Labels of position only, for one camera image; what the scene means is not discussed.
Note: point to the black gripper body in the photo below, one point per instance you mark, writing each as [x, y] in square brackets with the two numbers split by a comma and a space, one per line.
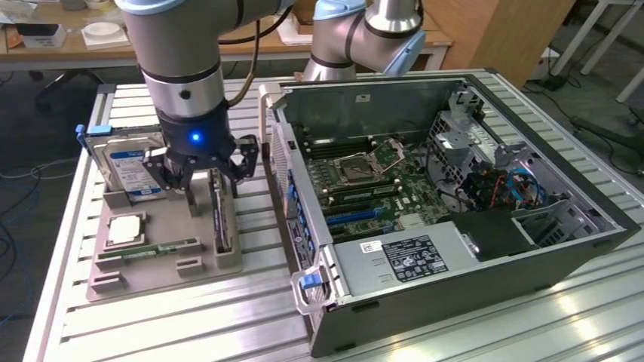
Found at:
[193, 143]

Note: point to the green graphics card with fan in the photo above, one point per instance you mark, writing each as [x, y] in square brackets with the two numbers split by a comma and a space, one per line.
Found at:
[221, 222]

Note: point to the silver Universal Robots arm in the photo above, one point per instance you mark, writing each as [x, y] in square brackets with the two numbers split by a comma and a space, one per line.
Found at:
[171, 56]

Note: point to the grey parts rack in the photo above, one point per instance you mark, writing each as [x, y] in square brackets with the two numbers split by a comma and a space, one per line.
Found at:
[165, 226]

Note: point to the silver CPU chip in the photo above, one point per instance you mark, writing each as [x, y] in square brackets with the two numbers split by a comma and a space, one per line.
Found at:
[124, 229]

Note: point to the green RAM stick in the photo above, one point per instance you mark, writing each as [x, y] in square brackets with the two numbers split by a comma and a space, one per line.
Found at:
[171, 247]

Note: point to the CPU socket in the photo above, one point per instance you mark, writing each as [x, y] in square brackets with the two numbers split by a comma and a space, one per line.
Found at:
[356, 167]

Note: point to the dark RAM stick with label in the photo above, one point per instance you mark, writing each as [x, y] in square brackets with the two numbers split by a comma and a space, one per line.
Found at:
[361, 193]

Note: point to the blue expansion slot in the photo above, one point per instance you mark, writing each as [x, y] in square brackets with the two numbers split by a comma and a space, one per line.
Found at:
[349, 217]

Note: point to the metal socket cover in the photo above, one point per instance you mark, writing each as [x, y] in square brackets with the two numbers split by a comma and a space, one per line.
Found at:
[389, 152]

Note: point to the black chair base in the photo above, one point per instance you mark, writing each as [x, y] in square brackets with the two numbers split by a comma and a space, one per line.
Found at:
[55, 86]
[608, 130]

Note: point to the green motherboard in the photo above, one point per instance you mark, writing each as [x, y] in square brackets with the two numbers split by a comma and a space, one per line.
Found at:
[403, 211]

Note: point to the white round holder block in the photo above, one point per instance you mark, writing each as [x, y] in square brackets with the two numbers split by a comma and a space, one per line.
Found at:
[103, 35]

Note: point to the wooden desk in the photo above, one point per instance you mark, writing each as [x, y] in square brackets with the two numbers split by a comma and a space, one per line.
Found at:
[49, 54]

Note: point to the silver power supply unit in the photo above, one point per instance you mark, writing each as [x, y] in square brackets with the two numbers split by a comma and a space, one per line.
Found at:
[361, 271]

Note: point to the white box with black top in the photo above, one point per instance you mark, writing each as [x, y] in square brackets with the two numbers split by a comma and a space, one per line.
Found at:
[43, 35]

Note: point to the metal disk bay cage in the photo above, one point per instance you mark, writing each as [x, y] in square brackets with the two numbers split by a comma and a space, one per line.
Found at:
[455, 143]

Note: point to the grey cup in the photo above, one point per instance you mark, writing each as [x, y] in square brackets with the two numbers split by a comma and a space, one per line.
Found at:
[73, 4]

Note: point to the black open PC case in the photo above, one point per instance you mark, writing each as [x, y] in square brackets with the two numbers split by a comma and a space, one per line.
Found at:
[452, 320]

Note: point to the wooden cabinet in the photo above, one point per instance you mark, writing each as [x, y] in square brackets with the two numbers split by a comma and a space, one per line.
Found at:
[503, 37]

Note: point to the hard disk with blue bracket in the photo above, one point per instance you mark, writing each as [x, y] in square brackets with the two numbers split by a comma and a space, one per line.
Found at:
[120, 166]

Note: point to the white table frame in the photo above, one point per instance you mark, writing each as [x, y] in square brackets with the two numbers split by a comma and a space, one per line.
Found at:
[605, 34]

